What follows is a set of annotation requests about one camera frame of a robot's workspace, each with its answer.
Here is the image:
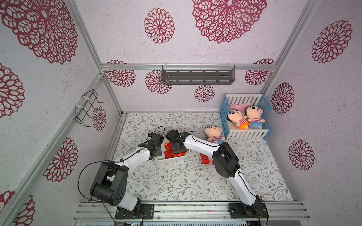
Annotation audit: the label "blue white toy crib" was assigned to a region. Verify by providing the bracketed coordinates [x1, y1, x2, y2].
[219, 94, 271, 140]

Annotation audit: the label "pink blanket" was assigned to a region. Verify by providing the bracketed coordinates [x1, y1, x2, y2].
[230, 103, 252, 112]

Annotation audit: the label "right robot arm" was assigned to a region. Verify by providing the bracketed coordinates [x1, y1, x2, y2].
[166, 130, 269, 219]

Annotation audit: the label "plush doll blue shorts crib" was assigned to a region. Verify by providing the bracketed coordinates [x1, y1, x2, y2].
[245, 105, 265, 130]

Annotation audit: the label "plush doll blue shorts table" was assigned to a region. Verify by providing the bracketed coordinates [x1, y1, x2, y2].
[205, 125, 226, 144]

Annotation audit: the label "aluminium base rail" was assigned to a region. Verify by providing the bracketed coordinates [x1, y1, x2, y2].
[73, 201, 311, 223]

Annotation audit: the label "plush doll orange shorts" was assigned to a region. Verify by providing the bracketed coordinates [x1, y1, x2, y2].
[227, 109, 249, 130]

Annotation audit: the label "grey wall shelf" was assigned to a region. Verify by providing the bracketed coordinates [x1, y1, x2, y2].
[161, 66, 235, 85]

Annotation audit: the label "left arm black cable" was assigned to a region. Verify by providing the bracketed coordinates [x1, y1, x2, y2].
[77, 160, 119, 226]

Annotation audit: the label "white plastic storage box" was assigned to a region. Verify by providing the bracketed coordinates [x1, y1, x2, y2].
[155, 139, 190, 163]

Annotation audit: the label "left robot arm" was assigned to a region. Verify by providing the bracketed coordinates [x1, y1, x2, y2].
[90, 133, 164, 218]

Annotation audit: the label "black wire wall rack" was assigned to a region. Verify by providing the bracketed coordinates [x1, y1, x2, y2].
[74, 89, 104, 128]

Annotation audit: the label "red tea bag lower box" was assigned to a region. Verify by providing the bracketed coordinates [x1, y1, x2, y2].
[165, 151, 188, 159]

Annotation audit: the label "red tea bag in box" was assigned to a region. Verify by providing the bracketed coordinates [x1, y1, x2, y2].
[164, 142, 173, 152]

